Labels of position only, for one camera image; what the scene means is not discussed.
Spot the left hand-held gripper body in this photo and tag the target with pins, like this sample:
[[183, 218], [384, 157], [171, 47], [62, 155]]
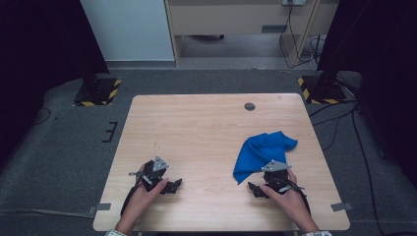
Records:
[[152, 172]]

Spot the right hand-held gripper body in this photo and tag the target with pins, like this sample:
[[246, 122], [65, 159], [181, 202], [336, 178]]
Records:
[[275, 166]]

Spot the blue cloth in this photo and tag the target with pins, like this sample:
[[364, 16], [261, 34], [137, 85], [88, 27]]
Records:
[[259, 150]]

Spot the person's left hand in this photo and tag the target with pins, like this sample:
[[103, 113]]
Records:
[[142, 200]]

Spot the person's right hand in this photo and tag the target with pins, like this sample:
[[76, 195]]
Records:
[[291, 201]]

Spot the grey tape piece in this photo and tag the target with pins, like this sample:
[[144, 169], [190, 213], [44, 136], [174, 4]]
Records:
[[102, 207], [341, 206]]

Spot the grey round table grommet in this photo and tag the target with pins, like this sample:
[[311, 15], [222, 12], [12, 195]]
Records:
[[250, 106]]

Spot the person's patterned left sleeve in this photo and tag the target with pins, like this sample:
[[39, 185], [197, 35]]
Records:
[[115, 233]]

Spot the yellow-black striped stand base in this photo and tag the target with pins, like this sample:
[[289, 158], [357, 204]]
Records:
[[323, 95], [108, 95]]

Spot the white panel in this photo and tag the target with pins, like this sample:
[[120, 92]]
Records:
[[128, 29]]

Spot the black curtain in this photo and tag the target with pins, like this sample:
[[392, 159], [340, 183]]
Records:
[[36, 65], [390, 65]]

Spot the light wooden cabinet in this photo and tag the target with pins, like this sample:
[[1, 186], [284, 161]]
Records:
[[229, 19]]

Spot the white power strip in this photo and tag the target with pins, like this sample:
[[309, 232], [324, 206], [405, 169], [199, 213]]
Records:
[[294, 2]]

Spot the black stand post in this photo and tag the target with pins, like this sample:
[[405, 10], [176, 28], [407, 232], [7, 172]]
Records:
[[93, 83], [326, 78]]

